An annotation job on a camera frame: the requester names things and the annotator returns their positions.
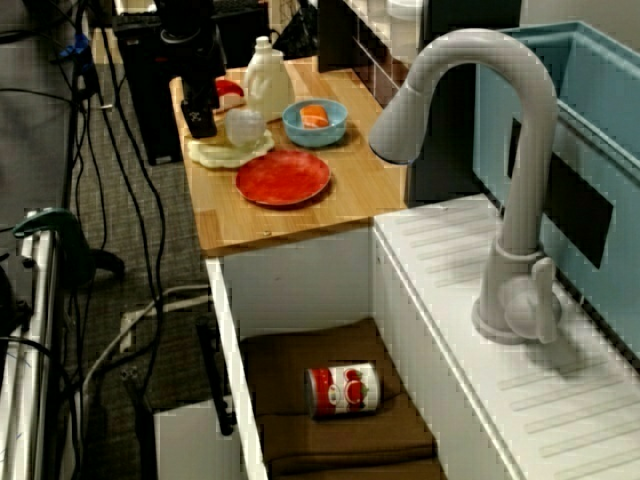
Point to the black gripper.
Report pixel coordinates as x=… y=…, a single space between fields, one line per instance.
x=200 y=75

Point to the toy ice cream cone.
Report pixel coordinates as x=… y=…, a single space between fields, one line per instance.
x=245 y=127

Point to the salmon sushi toy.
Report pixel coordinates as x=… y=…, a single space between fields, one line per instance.
x=315 y=116

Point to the red tuna sushi toy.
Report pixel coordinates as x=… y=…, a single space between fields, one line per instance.
x=231 y=89

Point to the cream scalloped plate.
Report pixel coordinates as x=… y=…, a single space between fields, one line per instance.
x=220 y=157

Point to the black computer tower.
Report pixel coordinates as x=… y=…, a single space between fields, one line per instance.
x=142 y=100

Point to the white toy detergent bottle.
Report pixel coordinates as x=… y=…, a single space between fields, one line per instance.
x=267 y=85

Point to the red plate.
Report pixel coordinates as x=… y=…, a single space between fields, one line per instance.
x=282 y=177

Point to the light blue bowl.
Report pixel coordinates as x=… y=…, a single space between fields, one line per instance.
x=315 y=138

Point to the grey desk panel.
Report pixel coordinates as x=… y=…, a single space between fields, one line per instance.
x=30 y=150

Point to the tomato soup can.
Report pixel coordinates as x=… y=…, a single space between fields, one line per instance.
x=345 y=390

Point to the white toy kitchen sink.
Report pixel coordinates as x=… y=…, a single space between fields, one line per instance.
x=450 y=300

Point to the white cabinet panel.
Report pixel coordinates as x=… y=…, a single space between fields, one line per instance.
x=195 y=445

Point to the grey toy faucet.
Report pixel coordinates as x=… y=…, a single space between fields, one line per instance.
x=525 y=200

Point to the brown folded cloth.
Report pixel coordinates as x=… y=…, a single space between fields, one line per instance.
x=300 y=440

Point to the black rectangular label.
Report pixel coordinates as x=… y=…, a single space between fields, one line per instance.
x=580 y=215

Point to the light blue plastic bin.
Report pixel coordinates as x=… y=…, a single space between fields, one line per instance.
x=600 y=90

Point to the aluminium frame rail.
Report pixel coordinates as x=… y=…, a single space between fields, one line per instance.
x=30 y=350

